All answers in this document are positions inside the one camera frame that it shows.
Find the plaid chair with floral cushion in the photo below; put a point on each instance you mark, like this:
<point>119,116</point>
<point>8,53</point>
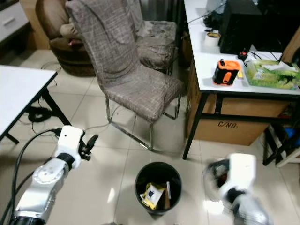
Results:
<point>157,44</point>

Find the black round rubbish bin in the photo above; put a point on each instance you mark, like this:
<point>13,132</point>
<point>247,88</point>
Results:
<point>157,172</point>

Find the green printed tray box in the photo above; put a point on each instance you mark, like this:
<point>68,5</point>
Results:
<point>272,74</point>

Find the small black red gadget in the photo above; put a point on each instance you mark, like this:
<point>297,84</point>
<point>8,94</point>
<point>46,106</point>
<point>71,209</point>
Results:
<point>243,55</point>

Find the white tape roll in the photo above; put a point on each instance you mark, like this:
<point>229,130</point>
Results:
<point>212,41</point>

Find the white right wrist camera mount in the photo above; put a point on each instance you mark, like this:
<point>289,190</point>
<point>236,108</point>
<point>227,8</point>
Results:
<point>241,173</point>

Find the black folding rack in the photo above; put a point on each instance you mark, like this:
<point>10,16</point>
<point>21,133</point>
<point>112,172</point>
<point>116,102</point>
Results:
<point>283,140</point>

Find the large brown cardboard box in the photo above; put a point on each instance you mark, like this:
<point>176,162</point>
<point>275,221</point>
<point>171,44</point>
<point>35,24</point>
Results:
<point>239,126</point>

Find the small white black-legged table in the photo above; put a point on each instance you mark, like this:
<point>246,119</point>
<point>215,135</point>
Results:
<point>21,96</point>

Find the yellow white trash packet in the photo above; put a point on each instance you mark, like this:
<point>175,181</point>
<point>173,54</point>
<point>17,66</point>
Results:
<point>152,194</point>

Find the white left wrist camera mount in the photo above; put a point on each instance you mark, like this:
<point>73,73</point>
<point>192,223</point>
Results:
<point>70,140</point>

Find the black monitor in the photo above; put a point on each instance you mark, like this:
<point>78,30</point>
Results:
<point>281,23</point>

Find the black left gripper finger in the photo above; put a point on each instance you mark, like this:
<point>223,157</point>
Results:
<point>93,140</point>

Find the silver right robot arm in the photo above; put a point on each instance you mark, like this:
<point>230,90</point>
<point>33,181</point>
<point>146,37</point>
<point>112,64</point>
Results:
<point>251,210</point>

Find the white drawer cabinet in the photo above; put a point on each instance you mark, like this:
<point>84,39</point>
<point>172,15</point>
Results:
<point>11,18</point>

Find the beige armchair cushion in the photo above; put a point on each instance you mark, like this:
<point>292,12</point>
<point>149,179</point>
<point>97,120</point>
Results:
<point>70,31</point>

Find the brown round armchair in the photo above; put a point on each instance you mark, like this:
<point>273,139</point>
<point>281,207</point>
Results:
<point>56,51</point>

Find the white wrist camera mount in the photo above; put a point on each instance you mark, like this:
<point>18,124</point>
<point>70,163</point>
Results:
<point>241,173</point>
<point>70,140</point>

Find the white desk with black frame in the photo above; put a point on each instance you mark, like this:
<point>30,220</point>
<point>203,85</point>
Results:
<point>208,70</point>

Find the black computer case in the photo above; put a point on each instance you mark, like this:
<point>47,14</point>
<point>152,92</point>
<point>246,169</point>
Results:
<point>236,26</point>

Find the orange black handheld device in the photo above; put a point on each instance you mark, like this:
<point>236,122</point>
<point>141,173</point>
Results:
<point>226,72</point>

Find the plaid fabric covered chair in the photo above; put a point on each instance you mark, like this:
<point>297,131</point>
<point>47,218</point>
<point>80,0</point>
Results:
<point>117,61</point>

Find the brown cardboard trash piece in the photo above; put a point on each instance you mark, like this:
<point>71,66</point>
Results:
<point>167,197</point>

